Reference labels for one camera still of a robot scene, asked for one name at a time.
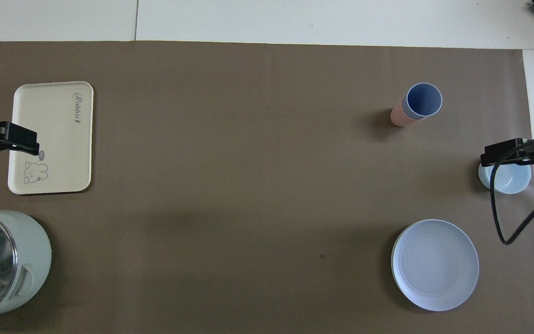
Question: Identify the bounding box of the blue plastic cup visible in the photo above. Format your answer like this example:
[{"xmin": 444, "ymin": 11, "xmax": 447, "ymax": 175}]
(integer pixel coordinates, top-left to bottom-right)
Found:
[{"xmin": 402, "ymin": 83, "xmax": 443, "ymax": 120}]

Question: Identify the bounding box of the pink plastic cup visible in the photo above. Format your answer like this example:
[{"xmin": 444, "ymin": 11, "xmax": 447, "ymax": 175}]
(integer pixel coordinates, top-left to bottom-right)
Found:
[{"xmin": 390, "ymin": 107, "xmax": 420, "ymax": 127}]

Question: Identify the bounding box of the cream tray with rabbit print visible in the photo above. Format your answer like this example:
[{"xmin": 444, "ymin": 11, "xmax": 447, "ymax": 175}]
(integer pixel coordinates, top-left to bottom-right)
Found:
[{"xmin": 7, "ymin": 81, "xmax": 94, "ymax": 195}]

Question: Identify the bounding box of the light blue bowl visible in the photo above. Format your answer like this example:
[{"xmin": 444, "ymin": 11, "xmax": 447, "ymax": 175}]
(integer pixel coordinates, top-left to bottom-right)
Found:
[{"xmin": 478, "ymin": 160, "xmax": 532, "ymax": 194}]

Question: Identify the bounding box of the pale green electric pot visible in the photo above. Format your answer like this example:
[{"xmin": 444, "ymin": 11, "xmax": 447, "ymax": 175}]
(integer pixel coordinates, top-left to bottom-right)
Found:
[{"xmin": 0, "ymin": 210, "xmax": 52, "ymax": 324}]

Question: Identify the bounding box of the light blue plate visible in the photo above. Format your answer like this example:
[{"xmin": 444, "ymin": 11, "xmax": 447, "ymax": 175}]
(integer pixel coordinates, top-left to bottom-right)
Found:
[{"xmin": 391, "ymin": 219, "xmax": 480, "ymax": 312}]

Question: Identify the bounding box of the brown table mat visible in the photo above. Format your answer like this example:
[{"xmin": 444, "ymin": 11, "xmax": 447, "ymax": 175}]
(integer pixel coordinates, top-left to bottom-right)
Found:
[{"xmin": 0, "ymin": 41, "xmax": 534, "ymax": 334}]

